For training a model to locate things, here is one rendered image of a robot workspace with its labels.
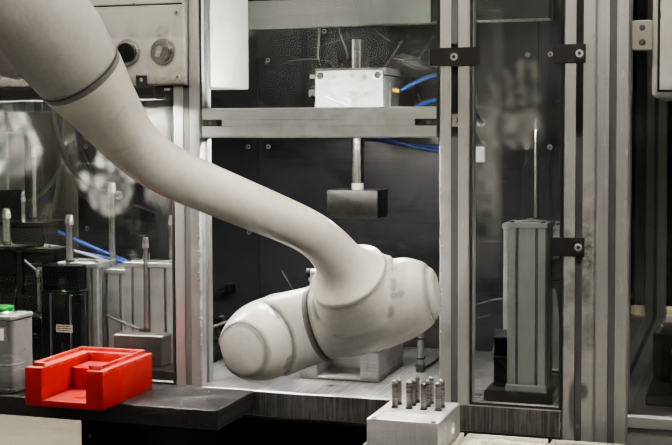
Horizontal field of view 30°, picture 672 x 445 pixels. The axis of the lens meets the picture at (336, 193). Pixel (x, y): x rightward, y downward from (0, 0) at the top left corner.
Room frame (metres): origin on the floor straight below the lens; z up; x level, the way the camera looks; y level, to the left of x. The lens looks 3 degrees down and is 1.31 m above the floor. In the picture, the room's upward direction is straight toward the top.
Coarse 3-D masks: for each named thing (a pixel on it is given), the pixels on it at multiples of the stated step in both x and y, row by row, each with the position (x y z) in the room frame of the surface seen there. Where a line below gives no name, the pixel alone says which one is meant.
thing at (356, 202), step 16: (352, 144) 2.04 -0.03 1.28; (352, 160) 2.04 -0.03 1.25; (352, 176) 2.04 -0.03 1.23; (336, 192) 2.02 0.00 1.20; (352, 192) 2.01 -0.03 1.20; (368, 192) 2.00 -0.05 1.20; (384, 192) 2.04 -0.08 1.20; (336, 208) 2.02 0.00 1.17; (352, 208) 2.01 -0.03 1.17; (368, 208) 2.00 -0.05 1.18; (384, 208) 2.04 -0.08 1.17
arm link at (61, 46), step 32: (0, 0) 1.29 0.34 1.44; (32, 0) 1.30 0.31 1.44; (64, 0) 1.32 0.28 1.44; (0, 32) 1.31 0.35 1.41; (32, 32) 1.31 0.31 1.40; (64, 32) 1.32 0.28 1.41; (96, 32) 1.35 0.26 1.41; (0, 64) 1.35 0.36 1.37; (32, 64) 1.33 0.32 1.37; (64, 64) 1.33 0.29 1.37; (96, 64) 1.36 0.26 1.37; (64, 96) 1.36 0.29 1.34
